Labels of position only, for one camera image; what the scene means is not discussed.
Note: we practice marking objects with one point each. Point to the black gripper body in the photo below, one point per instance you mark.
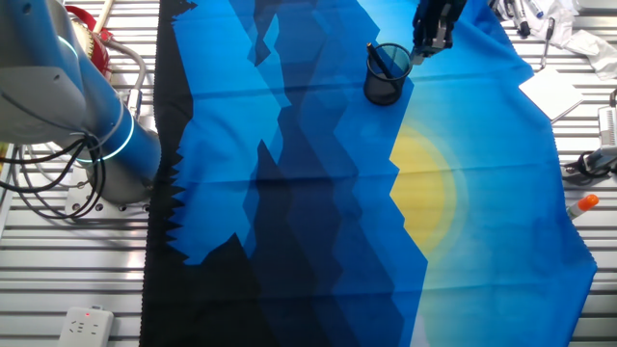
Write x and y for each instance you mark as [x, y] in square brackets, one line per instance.
[441, 12]

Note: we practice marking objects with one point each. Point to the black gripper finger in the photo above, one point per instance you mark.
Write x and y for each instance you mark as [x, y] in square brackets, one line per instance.
[421, 45]
[442, 37]

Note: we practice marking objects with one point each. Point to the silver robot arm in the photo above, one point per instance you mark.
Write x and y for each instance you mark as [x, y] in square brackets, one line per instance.
[48, 87]

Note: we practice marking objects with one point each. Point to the black silver pen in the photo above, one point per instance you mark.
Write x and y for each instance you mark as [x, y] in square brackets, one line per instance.
[547, 43]

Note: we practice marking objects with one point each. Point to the dark blue cup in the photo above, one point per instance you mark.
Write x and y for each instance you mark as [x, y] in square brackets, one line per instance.
[381, 94]

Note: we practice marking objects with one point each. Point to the black marker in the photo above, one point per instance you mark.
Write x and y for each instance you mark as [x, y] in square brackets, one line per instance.
[521, 21]

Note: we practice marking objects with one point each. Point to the blue capped marker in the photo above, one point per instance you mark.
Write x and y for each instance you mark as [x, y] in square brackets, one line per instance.
[536, 8]

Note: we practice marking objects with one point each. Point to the white notepad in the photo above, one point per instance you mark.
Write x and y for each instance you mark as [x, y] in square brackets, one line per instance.
[552, 94]

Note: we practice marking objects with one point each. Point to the white crumpled cloth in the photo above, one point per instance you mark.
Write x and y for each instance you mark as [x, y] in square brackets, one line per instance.
[588, 48]

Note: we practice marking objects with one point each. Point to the blue mountain print cloth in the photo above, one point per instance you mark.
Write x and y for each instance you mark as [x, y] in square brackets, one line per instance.
[482, 193]

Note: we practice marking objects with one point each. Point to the glue stick orange cap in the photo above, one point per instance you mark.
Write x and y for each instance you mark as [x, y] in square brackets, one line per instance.
[583, 205]

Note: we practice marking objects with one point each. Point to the wooden drumstick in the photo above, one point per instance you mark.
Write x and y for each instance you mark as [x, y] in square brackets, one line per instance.
[103, 14]

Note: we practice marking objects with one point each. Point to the red drum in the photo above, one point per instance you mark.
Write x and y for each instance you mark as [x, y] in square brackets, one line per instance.
[99, 55]

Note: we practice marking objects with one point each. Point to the white power strip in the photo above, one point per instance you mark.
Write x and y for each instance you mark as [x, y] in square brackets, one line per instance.
[87, 328]

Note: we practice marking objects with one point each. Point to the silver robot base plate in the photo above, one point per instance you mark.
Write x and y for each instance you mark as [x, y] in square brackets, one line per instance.
[77, 202]

